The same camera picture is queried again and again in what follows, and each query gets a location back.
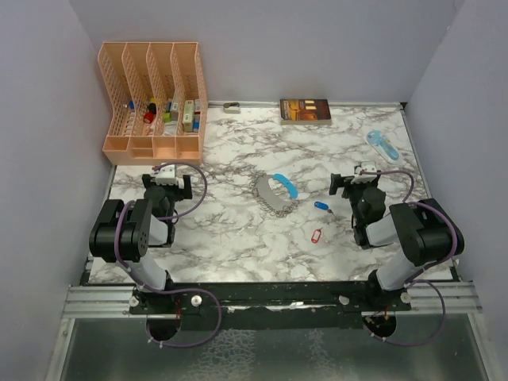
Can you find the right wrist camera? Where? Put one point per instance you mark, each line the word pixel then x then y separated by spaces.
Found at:
pixel 365 172

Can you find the red key tag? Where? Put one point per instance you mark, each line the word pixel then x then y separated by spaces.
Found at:
pixel 316 235

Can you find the red round bottle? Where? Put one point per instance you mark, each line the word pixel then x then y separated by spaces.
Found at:
pixel 149 117

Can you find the brown book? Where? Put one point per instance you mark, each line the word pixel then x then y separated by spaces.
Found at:
pixel 305 112

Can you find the metal keyring holder blue handle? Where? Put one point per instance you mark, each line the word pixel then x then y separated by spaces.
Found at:
pixel 269 200

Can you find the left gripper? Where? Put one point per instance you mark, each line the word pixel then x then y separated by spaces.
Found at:
pixel 183 192

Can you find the blue key tag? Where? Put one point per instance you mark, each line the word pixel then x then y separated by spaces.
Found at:
pixel 323 206

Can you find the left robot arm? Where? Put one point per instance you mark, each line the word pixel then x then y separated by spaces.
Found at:
pixel 124 232

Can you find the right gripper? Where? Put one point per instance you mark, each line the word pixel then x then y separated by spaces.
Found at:
pixel 340 181

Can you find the green white box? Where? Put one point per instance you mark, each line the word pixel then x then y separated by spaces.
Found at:
pixel 188 116

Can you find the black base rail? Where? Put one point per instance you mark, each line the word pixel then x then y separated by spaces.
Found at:
pixel 252 306

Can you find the blue packaged toothbrush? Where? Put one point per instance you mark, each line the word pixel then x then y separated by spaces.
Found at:
pixel 381 143

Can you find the orange plastic file organizer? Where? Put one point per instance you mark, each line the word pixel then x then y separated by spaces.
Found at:
pixel 155 77

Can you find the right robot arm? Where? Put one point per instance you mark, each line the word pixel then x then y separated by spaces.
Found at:
pixel 426 234

